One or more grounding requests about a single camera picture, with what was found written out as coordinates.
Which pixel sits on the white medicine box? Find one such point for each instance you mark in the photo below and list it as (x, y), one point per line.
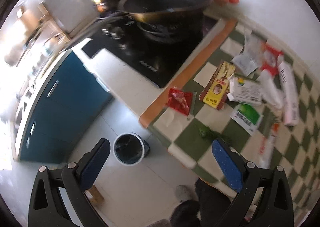
(244, 90)

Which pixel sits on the left grey slipper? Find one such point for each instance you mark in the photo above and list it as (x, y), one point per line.
(184, 193)

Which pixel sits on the green white packet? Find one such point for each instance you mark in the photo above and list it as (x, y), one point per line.
(247, 117)

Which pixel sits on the white pink long box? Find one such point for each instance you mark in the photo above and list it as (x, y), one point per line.
(288, 85)

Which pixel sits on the white round trash bin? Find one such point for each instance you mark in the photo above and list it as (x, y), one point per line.
(130, 149)

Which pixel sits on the right black trouser leg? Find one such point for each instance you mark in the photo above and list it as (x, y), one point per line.
(213, 203)

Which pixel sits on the black induction cooktop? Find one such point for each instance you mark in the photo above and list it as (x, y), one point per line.
(157, 61)

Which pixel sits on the yellow red paper box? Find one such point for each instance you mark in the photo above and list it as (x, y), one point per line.
(215, 92)

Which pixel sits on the green white checkered mat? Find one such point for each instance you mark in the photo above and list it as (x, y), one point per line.
(296, 148)

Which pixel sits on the red snack wrapper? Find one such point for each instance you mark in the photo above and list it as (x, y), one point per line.
(180, 101)

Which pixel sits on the white orange wrapper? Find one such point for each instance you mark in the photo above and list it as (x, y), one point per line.
(267, 146)

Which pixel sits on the red white snack bag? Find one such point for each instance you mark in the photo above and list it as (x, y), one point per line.
(270, 59)

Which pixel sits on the blue kitchen cabinets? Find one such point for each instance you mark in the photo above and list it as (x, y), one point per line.
(65, 106)

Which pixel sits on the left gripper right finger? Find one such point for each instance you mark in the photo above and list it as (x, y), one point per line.
(275, 206)

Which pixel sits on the small cardboard box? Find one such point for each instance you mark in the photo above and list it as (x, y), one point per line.
(94, 196)

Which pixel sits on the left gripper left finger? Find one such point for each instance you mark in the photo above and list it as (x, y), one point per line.
(46, 206)

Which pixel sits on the white cylindrical tube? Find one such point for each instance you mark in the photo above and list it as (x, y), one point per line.
(270, 93)

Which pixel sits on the left black trouser leg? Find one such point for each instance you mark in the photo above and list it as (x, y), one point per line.
(185, 214)

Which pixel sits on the black wok pan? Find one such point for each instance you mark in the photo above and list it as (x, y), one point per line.
(157, 11)

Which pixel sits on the black trouser leg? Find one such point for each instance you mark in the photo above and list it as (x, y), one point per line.
(213, 203)
(185, 214)

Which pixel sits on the green vegetable scrap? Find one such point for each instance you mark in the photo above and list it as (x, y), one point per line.
(206, 133)

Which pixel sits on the grey white foil packet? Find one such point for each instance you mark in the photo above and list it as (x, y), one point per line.
(251, 58)

